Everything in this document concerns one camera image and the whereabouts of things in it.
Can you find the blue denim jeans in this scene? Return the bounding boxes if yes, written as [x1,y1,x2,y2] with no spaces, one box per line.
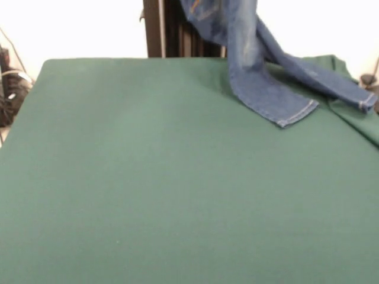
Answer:
[179,0,379,128]

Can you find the dark green table cloth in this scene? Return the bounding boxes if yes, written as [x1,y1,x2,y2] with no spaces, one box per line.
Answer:
[0,54,379,284]

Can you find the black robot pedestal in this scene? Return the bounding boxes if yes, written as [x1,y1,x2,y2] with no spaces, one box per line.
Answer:
[139,0,229,59]

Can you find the tangled black cables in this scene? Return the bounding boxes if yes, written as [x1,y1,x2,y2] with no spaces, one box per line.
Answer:
[0,44,32,128]

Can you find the white cable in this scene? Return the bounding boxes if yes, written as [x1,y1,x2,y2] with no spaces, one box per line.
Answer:
[0,69,32,85]

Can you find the thin grey cable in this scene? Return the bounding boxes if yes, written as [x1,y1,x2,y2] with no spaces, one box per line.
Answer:
[0,26,26,73]

